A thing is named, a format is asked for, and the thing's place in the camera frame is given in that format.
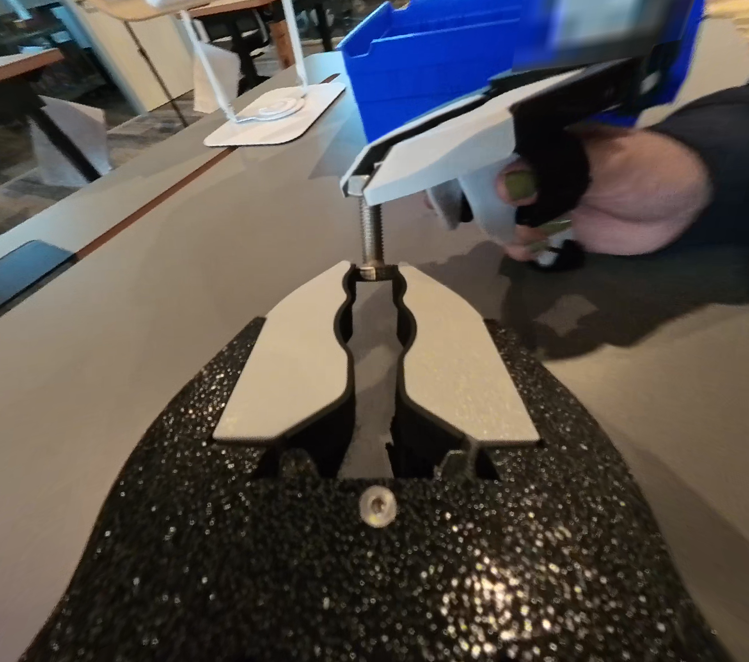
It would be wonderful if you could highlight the white paper bag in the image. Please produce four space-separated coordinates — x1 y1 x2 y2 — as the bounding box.
193 42 242 114
32 95 112 188

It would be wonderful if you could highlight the person's right hand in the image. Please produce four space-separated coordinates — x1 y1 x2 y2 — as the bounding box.
426 124 712 266

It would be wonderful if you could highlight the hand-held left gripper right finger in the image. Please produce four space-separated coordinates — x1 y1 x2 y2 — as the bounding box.
397 262 540 446

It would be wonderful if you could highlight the person's right forearm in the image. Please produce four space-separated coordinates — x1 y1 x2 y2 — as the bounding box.
650 86 749 256

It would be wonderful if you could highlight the blue plastic bin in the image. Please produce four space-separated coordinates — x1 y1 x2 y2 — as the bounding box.
338 0 706 145

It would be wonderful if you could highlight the instruction sign stand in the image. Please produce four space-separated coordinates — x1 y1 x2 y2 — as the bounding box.
35 0 347 148

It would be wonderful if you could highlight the brown top office desk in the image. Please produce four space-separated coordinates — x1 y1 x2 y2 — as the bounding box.
0 48 103 183

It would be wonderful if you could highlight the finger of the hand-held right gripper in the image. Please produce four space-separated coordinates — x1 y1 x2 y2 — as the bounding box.
363 102 518 205
341 86 511 199

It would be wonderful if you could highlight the steel hex bolt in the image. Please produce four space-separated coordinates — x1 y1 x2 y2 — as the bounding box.
341 175 386 267

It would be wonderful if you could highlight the wooden desk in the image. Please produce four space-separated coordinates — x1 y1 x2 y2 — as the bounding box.
190 0 359 84

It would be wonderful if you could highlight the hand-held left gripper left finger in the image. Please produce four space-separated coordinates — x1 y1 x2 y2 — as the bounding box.
213 261 356 446

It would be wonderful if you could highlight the black flat device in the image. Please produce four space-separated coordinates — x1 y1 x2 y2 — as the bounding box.
0 240 78 309

